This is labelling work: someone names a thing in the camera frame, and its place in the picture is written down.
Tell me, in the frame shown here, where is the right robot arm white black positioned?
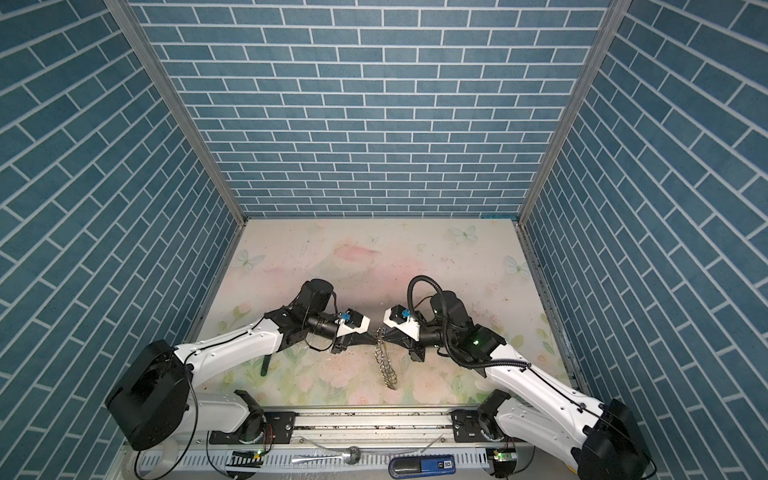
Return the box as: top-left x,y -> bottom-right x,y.
383,275 -> 658,479

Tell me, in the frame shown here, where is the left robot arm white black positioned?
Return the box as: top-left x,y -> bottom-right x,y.
105,279 -> 377,451

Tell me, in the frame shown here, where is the metal rod tool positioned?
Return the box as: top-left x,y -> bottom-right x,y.
290,435 -> 446,465

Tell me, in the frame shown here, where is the blue black device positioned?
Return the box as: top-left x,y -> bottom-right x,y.
388,455 -> 457,479

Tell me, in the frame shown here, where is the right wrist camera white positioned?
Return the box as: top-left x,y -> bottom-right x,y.
383,305 -> 421,341

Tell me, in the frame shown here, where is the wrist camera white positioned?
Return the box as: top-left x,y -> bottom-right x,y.
336,309 -> 370,338
383,305 -> 421,341

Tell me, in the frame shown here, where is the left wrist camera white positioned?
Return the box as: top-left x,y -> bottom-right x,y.
336,309 -> 370,338

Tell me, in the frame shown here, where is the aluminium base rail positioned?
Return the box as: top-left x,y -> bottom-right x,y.
116,407 -> 538,479

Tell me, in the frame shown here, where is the aluminium corner post right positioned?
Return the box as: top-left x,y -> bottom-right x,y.
518,0 -> 631,228

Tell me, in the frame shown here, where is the aluminium corner post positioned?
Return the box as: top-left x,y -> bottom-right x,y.
104,0 -> 247,228
518,0 -> 631,228

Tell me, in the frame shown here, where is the aluminium corner post left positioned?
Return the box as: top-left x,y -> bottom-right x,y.
104,0 -> 247,228

